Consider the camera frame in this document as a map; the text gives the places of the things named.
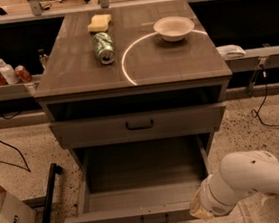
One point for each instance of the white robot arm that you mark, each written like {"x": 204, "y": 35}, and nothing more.
{"x": 240, "y": 175}

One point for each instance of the grey drawer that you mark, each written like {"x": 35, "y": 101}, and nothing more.
{"x": 138, "y": 126}
{"x": 141, "y": 182}

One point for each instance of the black bar on floor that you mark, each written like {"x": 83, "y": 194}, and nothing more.
{"x": 54, "y": 169}

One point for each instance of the green soda can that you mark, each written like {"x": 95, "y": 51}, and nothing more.
{"x": 103, "y": 48}

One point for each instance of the grey drawer cabinet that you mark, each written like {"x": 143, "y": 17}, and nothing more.
{"x": 148, "y": 73}

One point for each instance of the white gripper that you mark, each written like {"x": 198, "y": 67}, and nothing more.
{"x": 212, "y": 198}

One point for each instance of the small dark bottle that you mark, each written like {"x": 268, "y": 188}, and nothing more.
{"x": 43, "y": 58}

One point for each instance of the red can right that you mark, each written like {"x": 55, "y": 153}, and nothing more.
{"x": 23, "y": 73}

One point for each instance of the white folded cloth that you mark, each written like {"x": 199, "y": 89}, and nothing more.
{"x": 231, "y": 51}

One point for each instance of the grey top drawer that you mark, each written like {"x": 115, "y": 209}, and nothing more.
{"x": 138, "y": 126}

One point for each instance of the white bowl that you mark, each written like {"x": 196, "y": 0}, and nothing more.
{"x": 173, "y": 29}

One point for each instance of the yellow sponge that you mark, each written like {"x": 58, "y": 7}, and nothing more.
{"x": 99, "y": 23}

